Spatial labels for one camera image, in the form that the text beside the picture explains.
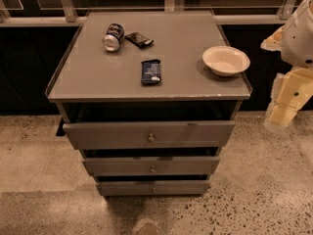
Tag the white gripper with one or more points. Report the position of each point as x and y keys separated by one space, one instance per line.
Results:
x=299 y=38

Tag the grey top drawer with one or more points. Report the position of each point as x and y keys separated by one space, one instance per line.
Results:
x=148 y=134

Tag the grey drawer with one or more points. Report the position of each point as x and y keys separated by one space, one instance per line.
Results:
x=151 y=166
x=148 y=134
x=160 y=187

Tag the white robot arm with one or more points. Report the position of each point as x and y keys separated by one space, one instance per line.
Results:
x=294 y=40

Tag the grey drawer cabinet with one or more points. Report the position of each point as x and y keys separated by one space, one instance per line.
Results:
x=95 y=85

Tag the grey middle drawer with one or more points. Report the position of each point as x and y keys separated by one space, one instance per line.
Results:
x=151 y=166

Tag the grey bottom drawer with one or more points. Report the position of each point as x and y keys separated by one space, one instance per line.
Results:
x=160 y=187

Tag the white bowl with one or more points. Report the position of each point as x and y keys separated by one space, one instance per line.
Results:
x=225 y=60

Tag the blue snack bar wrapper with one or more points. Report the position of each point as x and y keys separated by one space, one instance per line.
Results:
x=151 y=72

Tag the dark brown snack packet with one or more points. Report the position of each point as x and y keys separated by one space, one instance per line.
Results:
x=139 y=40

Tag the blue soda can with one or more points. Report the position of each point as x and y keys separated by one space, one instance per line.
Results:
x=113 y=37

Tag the metal railing frame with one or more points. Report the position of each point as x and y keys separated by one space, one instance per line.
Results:
x=74 y=12

